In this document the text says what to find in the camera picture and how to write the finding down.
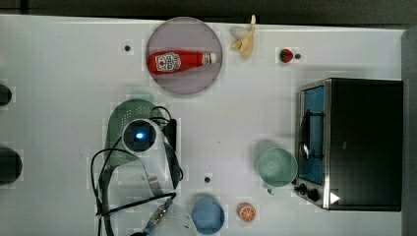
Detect red ketchup bottle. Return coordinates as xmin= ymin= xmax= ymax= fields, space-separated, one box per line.
xmin=147 ymin=50 xmax=217 ymax=75

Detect black toaster oven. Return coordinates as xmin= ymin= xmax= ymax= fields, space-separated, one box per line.
xmin=293 ymin=78 xmax=403 ymax=211

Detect orange slice toy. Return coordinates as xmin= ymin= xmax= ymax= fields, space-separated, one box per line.
xmin=237 ymin=203 xmax=257 ymax=222

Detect grey round plate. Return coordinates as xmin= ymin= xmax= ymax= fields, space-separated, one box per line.
xmin=146 ymin=17 xmax=222 ymax=94

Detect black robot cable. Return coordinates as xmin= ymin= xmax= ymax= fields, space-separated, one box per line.
xmin=89 ymin=105 xmax=185 ymax=236

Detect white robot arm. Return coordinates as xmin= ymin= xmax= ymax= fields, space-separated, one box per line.
xmin=98 ymin=119 xmax=197 ymax=236

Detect black cylinder large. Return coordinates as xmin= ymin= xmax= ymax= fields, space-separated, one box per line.
xmin=0 ymin=147 xmax=23 ymax=185

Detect green mug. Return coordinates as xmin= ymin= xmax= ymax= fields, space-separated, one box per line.
xmin=258 ymin=147 xmax=298 ymax=196

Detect red strawberry toy near oven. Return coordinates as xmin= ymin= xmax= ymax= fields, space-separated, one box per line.
xmin=279 ymin=49 xmax=294 ymax=63

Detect black cylinder small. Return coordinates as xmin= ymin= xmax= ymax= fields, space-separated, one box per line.
xmin=0 ymin=85 xmax=12 ymax=106

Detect blue bowl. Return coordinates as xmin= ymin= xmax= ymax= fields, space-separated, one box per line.
xmin=191 ymin=198 xmax=225 ymax=235

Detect peeled banana toy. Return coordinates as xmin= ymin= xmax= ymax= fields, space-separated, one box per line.
xmin=230 ymin=15 xmax=256 ymax=59

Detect green plastic strainer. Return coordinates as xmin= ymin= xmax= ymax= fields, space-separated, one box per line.
xmin=104 ymin=98 xmax=166 ymax=170

